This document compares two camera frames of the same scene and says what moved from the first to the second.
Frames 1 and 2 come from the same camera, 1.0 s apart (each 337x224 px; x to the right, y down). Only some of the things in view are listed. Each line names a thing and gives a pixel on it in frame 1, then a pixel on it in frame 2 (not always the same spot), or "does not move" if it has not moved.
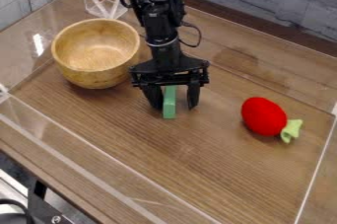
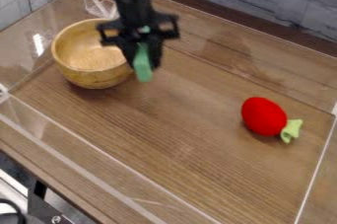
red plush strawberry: (267, 118) does not move
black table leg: (36, 193) does not move
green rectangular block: (169, 91) to (143, 60)
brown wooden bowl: (93, 50) does not move
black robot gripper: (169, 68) to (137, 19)
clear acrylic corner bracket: (104, 8) does not move
